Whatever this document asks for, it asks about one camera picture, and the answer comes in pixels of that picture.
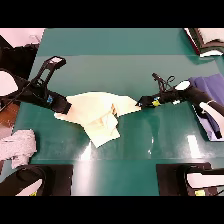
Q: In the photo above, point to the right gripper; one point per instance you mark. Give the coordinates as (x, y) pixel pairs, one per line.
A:
(155, 99)

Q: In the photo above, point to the purple garment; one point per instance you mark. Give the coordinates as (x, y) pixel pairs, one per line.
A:
(210, 100)

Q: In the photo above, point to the grey patterned garment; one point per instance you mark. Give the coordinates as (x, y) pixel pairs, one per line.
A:
(16, 146)

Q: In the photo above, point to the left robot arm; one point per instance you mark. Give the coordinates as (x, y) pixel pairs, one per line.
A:
(13, 87)

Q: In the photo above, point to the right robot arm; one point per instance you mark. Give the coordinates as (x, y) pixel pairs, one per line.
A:
(196, 95)

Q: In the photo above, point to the cream shirt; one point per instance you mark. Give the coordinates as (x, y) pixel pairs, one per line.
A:
(96, 115)

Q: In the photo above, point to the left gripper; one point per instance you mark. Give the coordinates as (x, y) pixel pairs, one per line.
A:
(55, 101)

